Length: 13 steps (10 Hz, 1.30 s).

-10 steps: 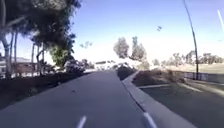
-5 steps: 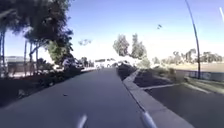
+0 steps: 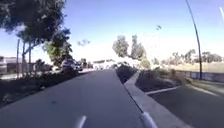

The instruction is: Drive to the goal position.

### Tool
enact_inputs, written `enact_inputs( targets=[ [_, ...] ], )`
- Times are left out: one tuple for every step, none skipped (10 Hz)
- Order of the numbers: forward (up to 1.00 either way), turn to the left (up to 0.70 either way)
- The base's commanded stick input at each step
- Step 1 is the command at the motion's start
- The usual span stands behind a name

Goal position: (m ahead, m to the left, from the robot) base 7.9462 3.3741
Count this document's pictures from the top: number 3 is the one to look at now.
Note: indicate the white building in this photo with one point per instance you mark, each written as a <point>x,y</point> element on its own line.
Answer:
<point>103,64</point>

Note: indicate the dark bush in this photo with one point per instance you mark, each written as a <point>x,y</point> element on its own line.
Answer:
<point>125,73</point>

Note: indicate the group of tall trees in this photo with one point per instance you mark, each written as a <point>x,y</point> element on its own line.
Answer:
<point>120,46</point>

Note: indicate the grey asphalt path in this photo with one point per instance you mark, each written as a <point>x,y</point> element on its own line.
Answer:
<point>96,96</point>

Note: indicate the dark car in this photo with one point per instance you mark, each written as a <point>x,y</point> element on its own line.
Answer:
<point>68,65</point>

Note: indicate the dark planting bed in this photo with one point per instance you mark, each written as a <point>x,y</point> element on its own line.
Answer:
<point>153,83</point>

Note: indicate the pale concrete kerb strip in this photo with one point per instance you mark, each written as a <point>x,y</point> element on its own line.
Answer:
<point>150,105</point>

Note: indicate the pale kerb line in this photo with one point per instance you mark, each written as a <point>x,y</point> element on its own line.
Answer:
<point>163,89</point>

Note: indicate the robot's own part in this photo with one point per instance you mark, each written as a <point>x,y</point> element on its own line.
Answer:
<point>149,121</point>
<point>81,122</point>

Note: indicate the row of distant trees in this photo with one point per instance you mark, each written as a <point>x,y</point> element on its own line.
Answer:
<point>190,56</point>

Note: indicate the dark curved lamp pole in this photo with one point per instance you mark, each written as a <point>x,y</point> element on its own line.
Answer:
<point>198,40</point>

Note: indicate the dark asphalt road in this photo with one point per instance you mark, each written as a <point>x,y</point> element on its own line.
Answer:
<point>193,106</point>

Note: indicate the dark mulch bed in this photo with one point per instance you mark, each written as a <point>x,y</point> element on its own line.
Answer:
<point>23,88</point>

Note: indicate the dry grass field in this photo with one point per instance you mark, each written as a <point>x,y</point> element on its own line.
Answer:
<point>206,67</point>

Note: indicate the fence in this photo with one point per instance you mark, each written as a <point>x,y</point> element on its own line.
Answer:
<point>210,76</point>

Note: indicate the low building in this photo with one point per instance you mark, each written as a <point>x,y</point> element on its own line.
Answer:
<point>11,66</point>

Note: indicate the pale street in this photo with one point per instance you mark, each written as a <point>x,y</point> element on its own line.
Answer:
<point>6,76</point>

